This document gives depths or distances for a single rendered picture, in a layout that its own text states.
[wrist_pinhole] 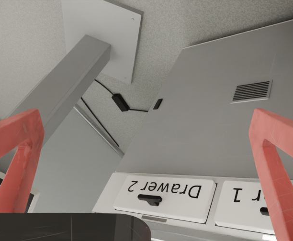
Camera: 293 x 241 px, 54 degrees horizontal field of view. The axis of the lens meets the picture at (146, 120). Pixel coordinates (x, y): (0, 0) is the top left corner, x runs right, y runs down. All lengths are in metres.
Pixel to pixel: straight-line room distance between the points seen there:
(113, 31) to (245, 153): 1.05
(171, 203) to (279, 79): 0.51
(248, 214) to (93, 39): 1.29
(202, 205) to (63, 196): 1.61
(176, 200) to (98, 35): 1.14
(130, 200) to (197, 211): 0.21
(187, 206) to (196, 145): 0.22
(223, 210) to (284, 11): 0.90
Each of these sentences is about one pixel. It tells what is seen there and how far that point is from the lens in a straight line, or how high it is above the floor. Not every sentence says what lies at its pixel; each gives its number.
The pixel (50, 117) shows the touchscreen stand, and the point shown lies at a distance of 1.34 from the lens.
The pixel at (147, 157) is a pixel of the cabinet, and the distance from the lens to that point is 0.95.
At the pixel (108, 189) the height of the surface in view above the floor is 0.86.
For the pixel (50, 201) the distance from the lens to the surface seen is 2.18.
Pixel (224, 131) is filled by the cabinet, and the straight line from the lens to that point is 0.88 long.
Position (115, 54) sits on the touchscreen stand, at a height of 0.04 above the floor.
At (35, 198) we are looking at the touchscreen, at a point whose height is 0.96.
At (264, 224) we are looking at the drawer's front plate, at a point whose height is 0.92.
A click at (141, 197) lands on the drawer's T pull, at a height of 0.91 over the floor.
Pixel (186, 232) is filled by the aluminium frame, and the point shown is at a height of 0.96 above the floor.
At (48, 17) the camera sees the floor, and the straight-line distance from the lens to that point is 1.89.
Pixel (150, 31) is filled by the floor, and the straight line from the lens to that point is 1.56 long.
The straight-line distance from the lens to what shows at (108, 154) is 2.48.
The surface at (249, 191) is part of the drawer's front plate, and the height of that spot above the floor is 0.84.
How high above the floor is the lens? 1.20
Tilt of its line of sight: 36 degrees down
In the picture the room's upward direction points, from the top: 152 degrees counter-clockwise
